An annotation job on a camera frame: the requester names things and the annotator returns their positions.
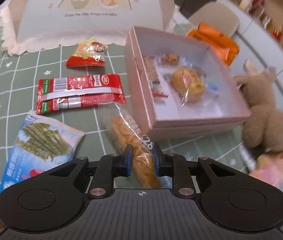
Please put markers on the brown biscuit packet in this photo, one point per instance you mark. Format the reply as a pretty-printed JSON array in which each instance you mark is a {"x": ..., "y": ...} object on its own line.
[{"x": 151, "y": 72}]

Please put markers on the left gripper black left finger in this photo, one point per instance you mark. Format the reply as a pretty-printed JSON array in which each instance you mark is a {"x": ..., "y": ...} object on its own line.
[{"x": 104, "y": 171}]

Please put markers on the white mesh food cover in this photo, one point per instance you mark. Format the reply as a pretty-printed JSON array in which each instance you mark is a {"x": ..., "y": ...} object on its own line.
[{"x": 32, "y": 25}]

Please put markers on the red snack packet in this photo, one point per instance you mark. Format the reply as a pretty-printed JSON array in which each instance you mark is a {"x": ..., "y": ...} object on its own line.
[{"x": 78, "y": 92}]

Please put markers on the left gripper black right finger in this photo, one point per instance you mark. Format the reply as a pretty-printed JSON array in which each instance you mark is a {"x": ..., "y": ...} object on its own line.
[{"x": 179, "y": 169}]

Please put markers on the round yellow pastry packet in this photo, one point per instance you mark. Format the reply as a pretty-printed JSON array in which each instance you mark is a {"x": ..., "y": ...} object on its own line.
[{"x": 188, "y": 84}]

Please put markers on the long bread stick packet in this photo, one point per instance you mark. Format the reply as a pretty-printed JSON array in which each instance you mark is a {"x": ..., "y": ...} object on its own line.
[{"x": 123, "y": 130}]

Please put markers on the orange bag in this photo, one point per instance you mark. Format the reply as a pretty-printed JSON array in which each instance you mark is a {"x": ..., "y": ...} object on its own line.
[{"x": 224, "y": 47}]

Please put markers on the small nut snack packet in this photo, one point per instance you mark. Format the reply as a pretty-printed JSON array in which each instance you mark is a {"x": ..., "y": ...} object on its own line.
[{"x": 171, "y": 59}]

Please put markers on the white ball candy bag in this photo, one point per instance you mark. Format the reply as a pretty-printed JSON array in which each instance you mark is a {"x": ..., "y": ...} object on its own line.
[{"x": 89, "y": 53}]

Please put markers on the blue seaweed snack bag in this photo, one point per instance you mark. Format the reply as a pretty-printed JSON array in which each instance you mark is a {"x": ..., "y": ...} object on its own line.
[{"x": 42, "y": 143}]

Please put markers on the brown plush bear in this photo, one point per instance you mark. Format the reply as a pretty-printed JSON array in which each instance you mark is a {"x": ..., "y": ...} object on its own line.
[{"x": 264, "y": 128}]

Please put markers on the beige dining chair right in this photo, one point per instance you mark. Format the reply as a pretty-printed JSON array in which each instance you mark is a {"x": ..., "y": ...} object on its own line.
[{"x": 217, "y": 16}]

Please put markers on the green grid tablecloth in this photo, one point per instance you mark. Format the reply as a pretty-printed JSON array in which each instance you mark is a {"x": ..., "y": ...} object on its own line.
[{"x": 19, "y": 80}]

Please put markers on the pink plush toy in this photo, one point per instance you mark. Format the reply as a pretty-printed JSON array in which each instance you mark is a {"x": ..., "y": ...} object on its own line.
[{"x": 269, "y": 168}]

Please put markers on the pink cardboard box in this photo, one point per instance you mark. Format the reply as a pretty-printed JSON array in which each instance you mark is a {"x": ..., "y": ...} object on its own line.
[{"x": 161, "y": 113}]

